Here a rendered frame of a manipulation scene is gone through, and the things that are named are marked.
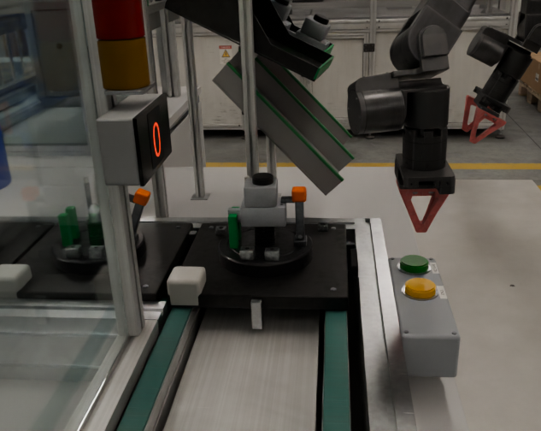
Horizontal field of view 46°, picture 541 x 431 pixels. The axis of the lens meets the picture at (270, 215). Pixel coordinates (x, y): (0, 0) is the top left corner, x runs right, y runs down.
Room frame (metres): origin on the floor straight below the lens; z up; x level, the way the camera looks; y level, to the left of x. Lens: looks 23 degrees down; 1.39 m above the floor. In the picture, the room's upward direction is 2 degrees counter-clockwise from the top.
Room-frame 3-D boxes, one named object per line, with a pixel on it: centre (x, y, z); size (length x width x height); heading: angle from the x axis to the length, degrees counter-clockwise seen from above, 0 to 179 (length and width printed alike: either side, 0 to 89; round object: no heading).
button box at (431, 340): (0.74, -0.20, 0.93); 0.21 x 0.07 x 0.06; 174
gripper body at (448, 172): (0.81, -0.21, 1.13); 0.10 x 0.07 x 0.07; 175
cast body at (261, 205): (0.85, 0.02, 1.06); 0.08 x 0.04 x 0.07; 86
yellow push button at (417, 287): (0.74, -0.20, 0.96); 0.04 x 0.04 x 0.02
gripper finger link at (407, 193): (0.82, -0.21, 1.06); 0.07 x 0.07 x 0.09; 85
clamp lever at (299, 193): (0.84, -0.03, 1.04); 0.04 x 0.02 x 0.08; 84
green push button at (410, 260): (0.81, -0.20, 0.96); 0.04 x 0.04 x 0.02
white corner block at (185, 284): (0.76, 0.12, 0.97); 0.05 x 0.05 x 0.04; 84
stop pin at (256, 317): (0.72, 0.02, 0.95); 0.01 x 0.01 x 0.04; 84
